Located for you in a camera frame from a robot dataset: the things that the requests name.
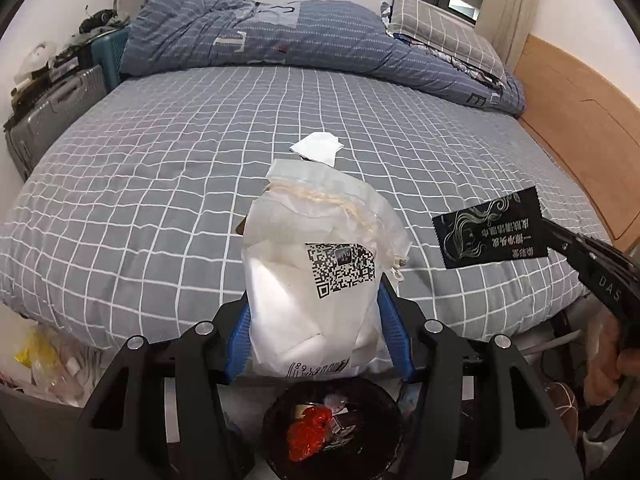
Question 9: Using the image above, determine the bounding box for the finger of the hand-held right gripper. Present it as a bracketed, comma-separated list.
[541, 216, 591, 273]

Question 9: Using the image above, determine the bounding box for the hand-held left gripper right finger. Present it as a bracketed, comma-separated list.
[375, 275, 586, 480]

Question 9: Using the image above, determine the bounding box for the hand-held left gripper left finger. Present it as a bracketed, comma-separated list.
[75, 305, 261, 480]

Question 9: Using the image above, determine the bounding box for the black sachet wrapper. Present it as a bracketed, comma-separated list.
[431, 185, 550, 270]

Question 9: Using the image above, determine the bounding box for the white drawstring bag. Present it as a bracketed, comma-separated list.
[241, 159, 412, 378]

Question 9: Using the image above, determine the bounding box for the black trash bin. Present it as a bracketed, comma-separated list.
[261, 377, 405, 480]

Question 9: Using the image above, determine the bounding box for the red plastic bag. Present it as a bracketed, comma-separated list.
[286, 406, 333, 462]

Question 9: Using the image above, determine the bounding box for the person's right hand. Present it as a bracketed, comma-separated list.
[582, 309, 640, 411]

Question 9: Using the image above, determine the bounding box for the wooden headboard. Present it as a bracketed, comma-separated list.
[515, 34, 640, 256]

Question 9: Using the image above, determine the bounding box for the brown slipper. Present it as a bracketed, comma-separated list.
[545, 381, 580, 431]

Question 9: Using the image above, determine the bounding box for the bed with grey checked sheet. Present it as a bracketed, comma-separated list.
[0, 62, 616, 376]

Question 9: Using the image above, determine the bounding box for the pile of plastic bags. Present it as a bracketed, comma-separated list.
[14, 322, 108, 406]

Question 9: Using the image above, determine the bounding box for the white tissue paper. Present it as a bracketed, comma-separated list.
[290, 131, 346, 167]

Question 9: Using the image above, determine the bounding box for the grey checked pillow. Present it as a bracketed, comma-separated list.
[387, 0, 507, 83]

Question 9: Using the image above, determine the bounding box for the striped curtain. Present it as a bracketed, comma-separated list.
[477, 0, 543, 76]

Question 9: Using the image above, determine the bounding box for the grey hard suitcase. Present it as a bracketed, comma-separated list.
[4, 64, 108, 181]

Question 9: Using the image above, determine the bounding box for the blue striped quilt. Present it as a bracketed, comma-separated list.
[120, 0, 527, 113]

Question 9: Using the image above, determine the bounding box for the teal hard suitcase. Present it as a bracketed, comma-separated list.
[90, 27, 132, 92]

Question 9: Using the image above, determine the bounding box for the white bag on suitcase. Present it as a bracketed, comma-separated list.
[12, 42, 56, 86]

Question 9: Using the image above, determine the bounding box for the dark clutter pile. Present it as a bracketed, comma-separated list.
[80, 7, 128, 36]

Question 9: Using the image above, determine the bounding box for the white metal bed frame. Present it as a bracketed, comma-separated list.
[520, 310, 586, 361]

